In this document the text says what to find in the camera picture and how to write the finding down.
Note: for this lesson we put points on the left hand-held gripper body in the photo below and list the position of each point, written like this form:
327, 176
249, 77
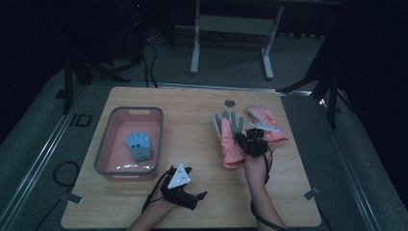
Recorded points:
178, 192

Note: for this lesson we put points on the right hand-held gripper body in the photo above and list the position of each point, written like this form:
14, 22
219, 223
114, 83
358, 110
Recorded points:
256, 144

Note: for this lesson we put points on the pink and grey ski glove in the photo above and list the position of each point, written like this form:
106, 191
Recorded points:
229, 144

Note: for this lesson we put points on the blue knit glove with dots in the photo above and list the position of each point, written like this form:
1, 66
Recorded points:
138, 144

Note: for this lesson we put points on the pink basin with grey rim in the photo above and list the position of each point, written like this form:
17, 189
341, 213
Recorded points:
112, 154

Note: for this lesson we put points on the person's left hand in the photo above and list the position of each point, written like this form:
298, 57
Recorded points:
160, 205

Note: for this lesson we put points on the pink quilted ski glove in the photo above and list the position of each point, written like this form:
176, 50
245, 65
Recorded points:
263, 115

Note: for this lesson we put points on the grey round table grommet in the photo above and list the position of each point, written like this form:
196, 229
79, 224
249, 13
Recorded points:
230, 103

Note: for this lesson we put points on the grey tape piece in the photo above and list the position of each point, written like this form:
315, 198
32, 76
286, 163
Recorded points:
74, 198
311, 193

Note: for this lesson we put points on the black tripod stand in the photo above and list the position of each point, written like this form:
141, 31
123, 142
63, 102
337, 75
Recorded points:
332, 96
68, 83

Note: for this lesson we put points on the dark equipment rack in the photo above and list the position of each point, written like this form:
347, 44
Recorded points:
138, 29

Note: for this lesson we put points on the metal floor rail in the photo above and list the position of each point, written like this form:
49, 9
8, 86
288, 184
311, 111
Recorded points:
224, 86
349, 160
41, 157

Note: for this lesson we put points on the white metal desk frame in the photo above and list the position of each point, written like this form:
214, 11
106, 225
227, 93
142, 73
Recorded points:
234, 25

